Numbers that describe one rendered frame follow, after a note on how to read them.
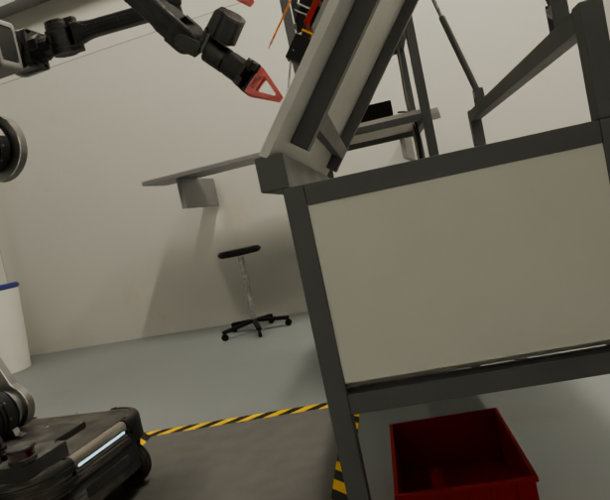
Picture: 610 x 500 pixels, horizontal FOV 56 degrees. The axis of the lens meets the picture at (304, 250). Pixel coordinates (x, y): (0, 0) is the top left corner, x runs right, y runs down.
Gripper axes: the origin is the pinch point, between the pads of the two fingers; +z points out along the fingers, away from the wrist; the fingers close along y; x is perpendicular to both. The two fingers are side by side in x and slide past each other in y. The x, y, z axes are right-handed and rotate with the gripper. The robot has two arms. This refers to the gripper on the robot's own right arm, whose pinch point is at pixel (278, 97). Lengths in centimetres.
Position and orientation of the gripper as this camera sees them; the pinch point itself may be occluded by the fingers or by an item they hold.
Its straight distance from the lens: 133.7
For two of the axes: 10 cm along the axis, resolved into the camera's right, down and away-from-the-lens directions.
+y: 1.2, -0.7, 9.9
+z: 8.2, 5.8, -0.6
